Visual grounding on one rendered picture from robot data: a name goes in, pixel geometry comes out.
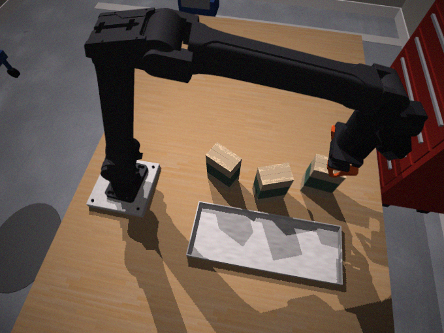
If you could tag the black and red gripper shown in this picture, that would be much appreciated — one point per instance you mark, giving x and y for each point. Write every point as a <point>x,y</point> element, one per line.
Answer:
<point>342,142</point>

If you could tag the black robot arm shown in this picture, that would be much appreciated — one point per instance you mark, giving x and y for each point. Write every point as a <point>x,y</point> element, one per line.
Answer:
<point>150,39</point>

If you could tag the brown box with dark green band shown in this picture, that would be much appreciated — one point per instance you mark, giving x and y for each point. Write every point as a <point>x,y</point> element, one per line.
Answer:
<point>272,183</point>
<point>223,167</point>
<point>316,179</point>

